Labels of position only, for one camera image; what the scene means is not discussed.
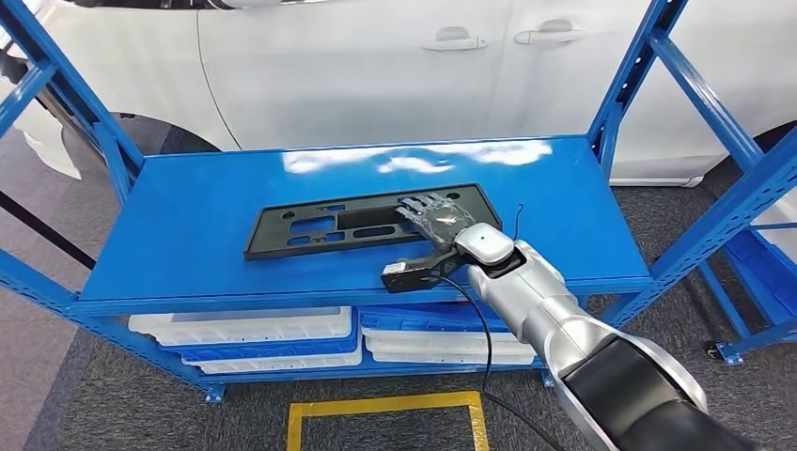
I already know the black camera cable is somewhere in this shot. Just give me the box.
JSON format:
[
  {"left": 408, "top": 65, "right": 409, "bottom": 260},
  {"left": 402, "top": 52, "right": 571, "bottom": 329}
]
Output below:
[{"left": 438, "top": 276, "right": 562, "bottom": 451}]

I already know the blue plastic crate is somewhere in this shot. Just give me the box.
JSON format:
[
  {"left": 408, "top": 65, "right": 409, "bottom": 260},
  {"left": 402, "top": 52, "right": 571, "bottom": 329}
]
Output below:
[
  {"left": 359, "top": 302, "right": 518, "bottom": 334},
  {"left": 162, "top": 330, "right": 359, "bottom": 364},
  {"left": 722, "top": 230, "right": 797, "bottom": 328}
]

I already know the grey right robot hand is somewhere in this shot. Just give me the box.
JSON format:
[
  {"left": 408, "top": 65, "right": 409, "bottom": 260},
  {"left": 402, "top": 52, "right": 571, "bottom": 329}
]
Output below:
[{"left": 397, "top": 193, "right": 482, "bottom": 271}]

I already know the black plastic plate bracket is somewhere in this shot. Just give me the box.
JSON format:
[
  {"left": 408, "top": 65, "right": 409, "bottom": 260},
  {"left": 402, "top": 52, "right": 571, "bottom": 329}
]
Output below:
[{"left": 243, "top": 182, "right": 503, "bottom": 262}]

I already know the white plastic crate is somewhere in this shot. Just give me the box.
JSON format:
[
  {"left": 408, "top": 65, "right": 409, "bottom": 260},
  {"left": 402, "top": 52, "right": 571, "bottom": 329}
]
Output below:
[
  {"left": 750, "top": 186, "right": 797, "bottom": 263},
  {"left": 367, "top": 348, "right": 537, "bottom": 366},
  {"left": 181, "top": 348, "right": 364, "bottom": 375},
  {"left": 129, "top": 305, "right": 353, "bottom": 348},
  {"left": 364, "top": 328, "right": 524, "bottom": 356}
]

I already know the blue wheeled shelf rack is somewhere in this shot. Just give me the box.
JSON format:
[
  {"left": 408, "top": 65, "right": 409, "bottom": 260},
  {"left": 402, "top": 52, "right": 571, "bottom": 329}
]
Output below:
[{"left": 696, "top": 186, "right": 797, "bottom": 366}]

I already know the grey metal stand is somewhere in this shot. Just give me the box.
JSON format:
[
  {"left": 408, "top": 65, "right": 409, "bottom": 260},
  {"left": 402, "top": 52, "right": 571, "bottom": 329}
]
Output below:
[{"left": 37, "top": 86, "right": 135, "bottom": 188}]

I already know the white car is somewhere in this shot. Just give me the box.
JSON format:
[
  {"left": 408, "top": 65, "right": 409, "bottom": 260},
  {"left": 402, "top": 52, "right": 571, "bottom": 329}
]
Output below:
[{"left": 0, "top": 0, "right": 797, "bottom": 188}]

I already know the blue metal shelf rack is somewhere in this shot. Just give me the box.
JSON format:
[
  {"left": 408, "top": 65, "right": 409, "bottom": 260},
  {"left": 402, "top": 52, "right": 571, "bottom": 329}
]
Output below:
[{"left": 0, "top": 0, "right": 797, "bottom": 405}]

